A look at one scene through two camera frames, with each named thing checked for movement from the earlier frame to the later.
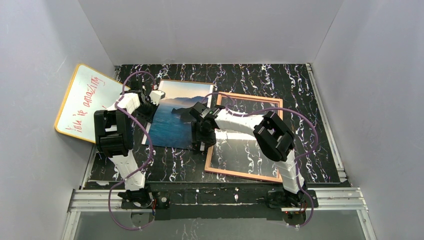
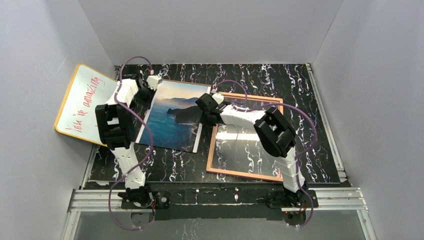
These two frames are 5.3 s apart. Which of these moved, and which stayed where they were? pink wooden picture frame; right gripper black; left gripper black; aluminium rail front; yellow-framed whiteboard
Moved: right gripper black; left gripper black
Stayed: pink wooden picture frame; yellow-framed whiteboard; aluminium rail front
